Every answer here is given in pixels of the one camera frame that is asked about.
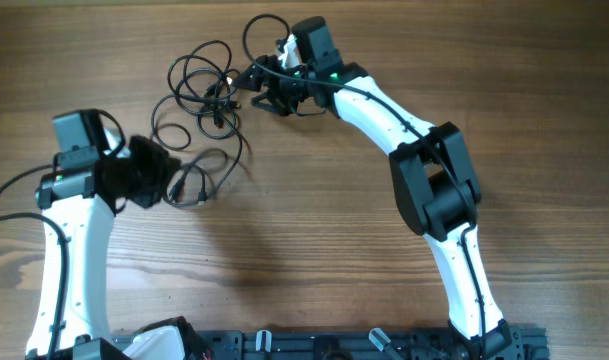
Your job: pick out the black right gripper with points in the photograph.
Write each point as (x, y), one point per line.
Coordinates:
(280, 104)

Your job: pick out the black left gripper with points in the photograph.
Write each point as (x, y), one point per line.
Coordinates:
(162, 163)

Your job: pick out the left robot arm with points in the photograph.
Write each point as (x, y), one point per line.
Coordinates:
(77, 199)

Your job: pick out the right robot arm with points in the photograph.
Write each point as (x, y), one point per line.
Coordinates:
(434, 182)

